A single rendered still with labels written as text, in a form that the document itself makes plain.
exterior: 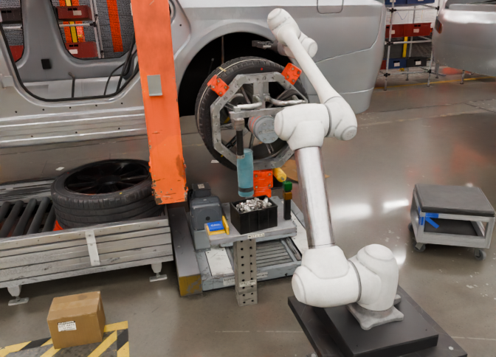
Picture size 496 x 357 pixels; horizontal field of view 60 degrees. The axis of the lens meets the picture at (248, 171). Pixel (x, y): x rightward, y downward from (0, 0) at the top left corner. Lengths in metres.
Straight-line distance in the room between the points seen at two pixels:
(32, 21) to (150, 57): 2.44
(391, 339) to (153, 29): 1.59
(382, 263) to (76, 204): 1.65
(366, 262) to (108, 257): 1.45
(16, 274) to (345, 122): 1.86
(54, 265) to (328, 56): 2.00
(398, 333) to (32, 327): 1.75
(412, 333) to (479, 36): 3.15
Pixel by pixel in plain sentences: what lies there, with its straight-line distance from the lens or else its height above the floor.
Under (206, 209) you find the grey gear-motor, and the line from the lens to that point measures 2.50.
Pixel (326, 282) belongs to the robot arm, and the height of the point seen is 0.58.
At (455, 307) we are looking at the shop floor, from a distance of 2.55.
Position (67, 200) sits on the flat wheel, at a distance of 2.58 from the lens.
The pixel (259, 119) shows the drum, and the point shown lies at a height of 0.91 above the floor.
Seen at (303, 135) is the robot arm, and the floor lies 1.03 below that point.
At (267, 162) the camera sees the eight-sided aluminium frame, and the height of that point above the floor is 0.62.
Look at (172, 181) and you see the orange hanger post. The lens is 2.24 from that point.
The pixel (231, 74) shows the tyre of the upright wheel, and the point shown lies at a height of 1.12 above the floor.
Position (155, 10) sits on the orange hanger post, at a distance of 2.06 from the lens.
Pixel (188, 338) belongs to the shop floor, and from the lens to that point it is 2.24.
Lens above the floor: 1.52
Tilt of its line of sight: 22 degrees down
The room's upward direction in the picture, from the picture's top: 2 degrees counter-clockwise
